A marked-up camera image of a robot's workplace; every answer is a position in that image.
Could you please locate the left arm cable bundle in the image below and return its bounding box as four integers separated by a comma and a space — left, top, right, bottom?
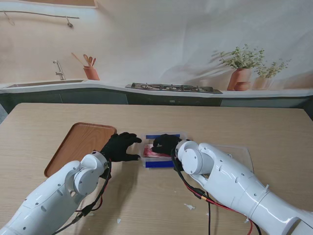
53, 159, 112, 233

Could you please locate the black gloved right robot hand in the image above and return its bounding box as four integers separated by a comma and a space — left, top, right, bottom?
151, 133, 183, 155

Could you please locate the printed kitchen backdrop cloth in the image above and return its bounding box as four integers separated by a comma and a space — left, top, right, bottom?
0, 0, 313, 110

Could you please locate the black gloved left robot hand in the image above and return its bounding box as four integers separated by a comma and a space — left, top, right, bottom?
100, 132, 143, 163

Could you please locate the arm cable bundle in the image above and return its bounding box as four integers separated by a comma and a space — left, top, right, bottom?
53, 159, 112, 233
170, 149, 266, 235

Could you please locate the raw bacon slices stack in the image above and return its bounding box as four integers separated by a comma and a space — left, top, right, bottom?
143, 144, 172, 159

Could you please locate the clear lid with blue label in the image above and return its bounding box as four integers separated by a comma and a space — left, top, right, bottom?
215, 144, 255, 173

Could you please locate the clear plastic container blue tape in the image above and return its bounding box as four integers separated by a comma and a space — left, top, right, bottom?
139, 131, 194, 169

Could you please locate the brown wooden tray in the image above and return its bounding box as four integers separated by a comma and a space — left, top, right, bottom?
44, 122, 117, 179

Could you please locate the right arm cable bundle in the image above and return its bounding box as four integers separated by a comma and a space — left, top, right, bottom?
170, 149, 266, 235

